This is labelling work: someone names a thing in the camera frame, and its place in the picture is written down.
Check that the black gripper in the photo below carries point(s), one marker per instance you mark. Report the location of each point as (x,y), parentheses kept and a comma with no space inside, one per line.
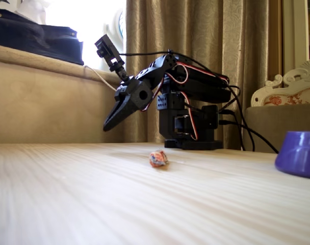
(134,98)

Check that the small colourful ball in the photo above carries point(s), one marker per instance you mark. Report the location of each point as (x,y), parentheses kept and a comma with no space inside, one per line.
(158,158)

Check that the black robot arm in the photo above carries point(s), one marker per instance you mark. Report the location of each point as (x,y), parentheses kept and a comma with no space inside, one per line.
(198,88)

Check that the blue round object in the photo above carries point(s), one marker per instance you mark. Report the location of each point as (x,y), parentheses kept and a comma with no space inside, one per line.
(300,153)

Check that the beige sofa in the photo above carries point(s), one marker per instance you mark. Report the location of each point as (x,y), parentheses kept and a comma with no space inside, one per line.
(42,102)

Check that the white blue decorative plate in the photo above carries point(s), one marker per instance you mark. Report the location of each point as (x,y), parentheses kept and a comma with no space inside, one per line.
(118,28)

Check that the beige patterned curtain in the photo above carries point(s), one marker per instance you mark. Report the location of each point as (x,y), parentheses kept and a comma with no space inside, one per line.
(203,28)

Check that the black bag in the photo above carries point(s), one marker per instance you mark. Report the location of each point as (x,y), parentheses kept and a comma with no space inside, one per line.
(30,38)

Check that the olive upholstered seat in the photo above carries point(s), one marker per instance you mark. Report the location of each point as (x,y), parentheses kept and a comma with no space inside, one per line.
(267,125)

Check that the white ornate floral chair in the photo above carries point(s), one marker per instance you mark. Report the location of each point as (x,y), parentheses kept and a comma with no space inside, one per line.
(295,89)

